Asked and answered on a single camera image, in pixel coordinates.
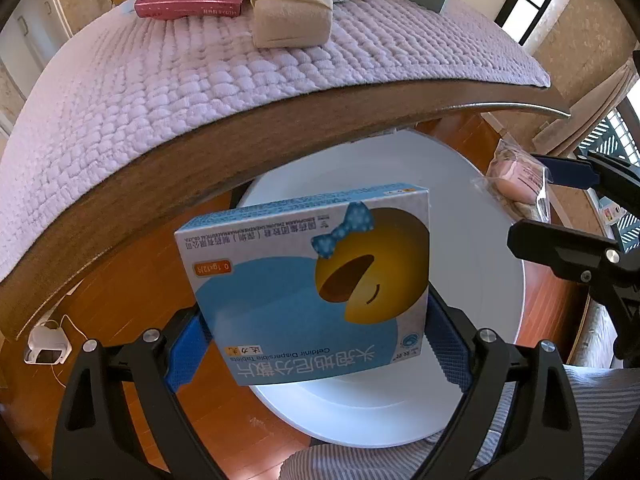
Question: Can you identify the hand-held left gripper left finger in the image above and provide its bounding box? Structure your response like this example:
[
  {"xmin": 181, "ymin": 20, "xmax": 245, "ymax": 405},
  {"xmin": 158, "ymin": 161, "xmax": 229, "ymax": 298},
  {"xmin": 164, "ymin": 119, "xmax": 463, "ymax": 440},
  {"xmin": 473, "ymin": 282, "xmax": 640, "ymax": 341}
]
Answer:
[{"xmin": 51, "ymin": 305, "xmax": 213, "ymax": 480}]

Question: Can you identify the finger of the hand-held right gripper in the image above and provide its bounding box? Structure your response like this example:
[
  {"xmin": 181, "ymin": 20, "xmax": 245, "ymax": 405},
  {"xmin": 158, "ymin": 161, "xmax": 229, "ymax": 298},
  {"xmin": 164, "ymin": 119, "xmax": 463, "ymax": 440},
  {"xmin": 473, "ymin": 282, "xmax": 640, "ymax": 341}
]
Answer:
[
  {"xmin": 530, "ymin": 152, "xmax": 640, "ymax": 200},
  {"xmin": 506, "ymin": 217, "xmax": 640, "ymax": 321}
]

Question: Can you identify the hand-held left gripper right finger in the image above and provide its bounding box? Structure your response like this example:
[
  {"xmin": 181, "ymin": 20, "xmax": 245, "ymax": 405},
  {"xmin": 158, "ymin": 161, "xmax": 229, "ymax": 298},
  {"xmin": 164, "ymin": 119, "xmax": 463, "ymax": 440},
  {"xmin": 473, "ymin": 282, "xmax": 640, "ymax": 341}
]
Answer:
[{"xmin": 425, "ymin": 290, "xmax": 593, "ymax": 480}]

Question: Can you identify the clear bag with pink contents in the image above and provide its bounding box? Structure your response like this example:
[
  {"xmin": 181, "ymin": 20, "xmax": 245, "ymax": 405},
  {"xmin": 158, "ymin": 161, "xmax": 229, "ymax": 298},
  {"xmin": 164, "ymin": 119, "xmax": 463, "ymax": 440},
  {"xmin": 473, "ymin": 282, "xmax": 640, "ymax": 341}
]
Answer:
[{"xmin": 472, "ymin": 139, "xmax": 553, "ymax": 223}]

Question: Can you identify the white round bin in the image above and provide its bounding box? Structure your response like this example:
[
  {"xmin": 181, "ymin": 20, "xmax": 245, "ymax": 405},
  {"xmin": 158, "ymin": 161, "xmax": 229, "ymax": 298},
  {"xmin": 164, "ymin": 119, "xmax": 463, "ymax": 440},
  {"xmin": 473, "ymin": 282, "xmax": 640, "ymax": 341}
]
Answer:
[{"xmin": 235, "ymin": 130, "xmax": 526, "ymax": 448}]

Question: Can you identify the blue medicine box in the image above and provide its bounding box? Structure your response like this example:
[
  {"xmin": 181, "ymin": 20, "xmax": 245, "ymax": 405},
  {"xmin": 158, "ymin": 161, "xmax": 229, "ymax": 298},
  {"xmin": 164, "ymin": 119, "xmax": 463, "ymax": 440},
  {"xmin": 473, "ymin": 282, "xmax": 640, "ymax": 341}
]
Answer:
[{"xmin": 174, "ymin": 182, "xmax": 431, "ymax": 387}]

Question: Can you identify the window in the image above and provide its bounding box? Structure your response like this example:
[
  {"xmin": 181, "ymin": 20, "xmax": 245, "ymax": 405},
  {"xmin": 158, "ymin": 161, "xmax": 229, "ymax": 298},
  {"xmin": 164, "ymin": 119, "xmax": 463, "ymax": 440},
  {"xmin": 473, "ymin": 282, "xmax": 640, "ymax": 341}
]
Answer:
[{"xmin": 575, "ymin": 105, "xmax": 640, "ymax": 167}]

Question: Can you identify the beige curtain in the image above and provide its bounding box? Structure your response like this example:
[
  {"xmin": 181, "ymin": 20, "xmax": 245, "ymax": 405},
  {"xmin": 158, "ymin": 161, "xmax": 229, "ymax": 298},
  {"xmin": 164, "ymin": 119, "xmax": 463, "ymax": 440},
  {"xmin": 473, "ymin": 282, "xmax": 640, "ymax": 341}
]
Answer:
[{"xmin": 532, "ymin": 57, "xmax": 640, "ymax": 157}]

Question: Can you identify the white charger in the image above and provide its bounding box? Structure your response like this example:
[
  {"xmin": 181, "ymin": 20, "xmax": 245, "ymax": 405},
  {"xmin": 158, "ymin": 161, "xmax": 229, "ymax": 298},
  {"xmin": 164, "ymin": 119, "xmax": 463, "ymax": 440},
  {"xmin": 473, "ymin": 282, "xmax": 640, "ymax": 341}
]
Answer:
[{"xmin": 24, "ymin": 324, "xmax": 69, "ymax": 365}]

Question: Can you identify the person's striped clothing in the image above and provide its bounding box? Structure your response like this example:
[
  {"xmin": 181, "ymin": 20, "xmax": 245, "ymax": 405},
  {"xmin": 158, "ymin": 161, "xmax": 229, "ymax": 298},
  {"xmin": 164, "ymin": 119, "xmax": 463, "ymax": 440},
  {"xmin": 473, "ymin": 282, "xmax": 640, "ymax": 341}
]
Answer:
[{"xmin": 277, "ymin": 365, "xmax": 640, "ymax": 480}]

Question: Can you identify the lilac textured blanket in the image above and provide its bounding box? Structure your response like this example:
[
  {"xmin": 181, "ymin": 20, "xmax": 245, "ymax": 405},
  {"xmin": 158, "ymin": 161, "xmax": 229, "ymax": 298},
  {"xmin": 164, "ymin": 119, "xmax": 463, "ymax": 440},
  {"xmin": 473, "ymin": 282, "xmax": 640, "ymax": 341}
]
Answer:
[{"xmin": 0, "ymin": 0, "xmax": 551, "ymax": 281}]

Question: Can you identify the white wardrobe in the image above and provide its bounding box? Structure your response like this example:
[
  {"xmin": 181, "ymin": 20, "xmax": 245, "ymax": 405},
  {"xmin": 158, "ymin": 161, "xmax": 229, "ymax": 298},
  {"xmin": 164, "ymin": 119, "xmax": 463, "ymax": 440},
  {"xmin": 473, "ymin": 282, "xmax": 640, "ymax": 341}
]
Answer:
[{"xmin": 27, "ymin": 0, "xmax": 72, "ymax": 38}]

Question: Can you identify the white cable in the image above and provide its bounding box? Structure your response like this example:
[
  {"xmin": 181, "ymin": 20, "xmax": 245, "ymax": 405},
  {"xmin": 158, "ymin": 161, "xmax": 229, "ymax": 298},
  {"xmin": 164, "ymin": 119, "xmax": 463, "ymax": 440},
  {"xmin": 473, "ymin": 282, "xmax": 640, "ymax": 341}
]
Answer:
[{"xmin": 49, "ymin": 312, "xmax": 90, "ymax": 386}]

